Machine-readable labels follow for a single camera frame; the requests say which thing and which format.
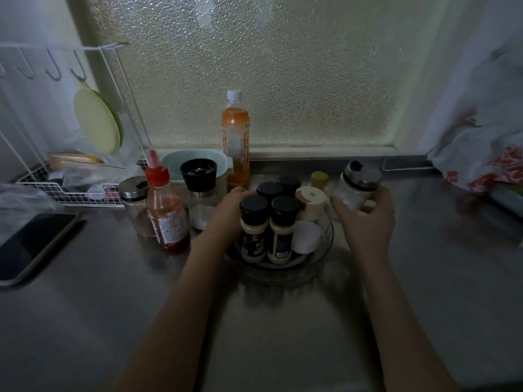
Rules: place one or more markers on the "clear round turntable tray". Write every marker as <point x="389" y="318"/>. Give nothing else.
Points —
<point x="318" y="257"/>

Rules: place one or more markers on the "white plastic bag red print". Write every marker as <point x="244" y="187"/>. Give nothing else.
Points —
<point x="474" y="155"/>

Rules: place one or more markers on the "small yellow cap bottle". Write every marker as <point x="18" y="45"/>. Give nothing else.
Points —
<point x="319" y="179"/>

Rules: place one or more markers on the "person's right forearm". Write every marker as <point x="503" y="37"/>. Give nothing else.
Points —
<point x="404" y="330"/>

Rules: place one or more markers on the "yellow packet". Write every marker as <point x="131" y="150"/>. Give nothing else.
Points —
<point x="69" y="160"/>

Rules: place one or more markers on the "person's right hand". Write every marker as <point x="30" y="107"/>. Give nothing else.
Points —
<point x="367" y="232"/>

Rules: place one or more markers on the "orange drink bottle white cap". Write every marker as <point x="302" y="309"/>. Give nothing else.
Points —
<point x="235" y="134"/>

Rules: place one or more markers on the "steel lid glass jar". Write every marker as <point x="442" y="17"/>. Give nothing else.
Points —
<point x="132" y="187"/>

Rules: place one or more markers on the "grey metal container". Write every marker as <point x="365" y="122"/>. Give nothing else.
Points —
<point x="506" y="200"/>

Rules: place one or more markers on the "frosted glass window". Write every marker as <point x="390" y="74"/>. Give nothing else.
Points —
<point x="265" y="65"/>

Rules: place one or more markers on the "black top salt grinder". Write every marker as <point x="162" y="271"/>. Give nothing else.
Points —
<point x="199" y="171"/>

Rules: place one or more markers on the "small pink packet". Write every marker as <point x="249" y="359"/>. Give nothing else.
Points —
<point x="111" y="194"/>

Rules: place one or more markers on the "grey lid glass shaker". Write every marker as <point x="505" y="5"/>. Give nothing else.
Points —
<point x="361" y="175"/>

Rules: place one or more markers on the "red cap sauce bottle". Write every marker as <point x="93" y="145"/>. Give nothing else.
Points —
<point x="167" y="224"/>

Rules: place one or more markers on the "black smartphone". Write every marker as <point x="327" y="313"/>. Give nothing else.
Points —
<point x="32" y="244"/>

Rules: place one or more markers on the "beige lid white shaker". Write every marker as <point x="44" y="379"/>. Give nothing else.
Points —
<point x="310" y="200"/>

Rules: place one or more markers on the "pale yellow round plate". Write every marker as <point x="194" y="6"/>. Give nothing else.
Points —
<point x="96" y="122"/>

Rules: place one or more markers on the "person's left hand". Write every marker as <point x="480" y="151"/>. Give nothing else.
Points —
<point x="224" y="222"/>

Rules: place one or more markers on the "person's left forearm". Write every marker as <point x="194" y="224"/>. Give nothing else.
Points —
<point x="179" y="322"/>

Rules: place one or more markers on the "large clear plastic bag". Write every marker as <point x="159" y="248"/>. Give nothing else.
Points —
<point x="16" y="204"/>

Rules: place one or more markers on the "teal and white bowl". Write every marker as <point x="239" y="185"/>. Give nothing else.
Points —
<point x="175" y="163"/>

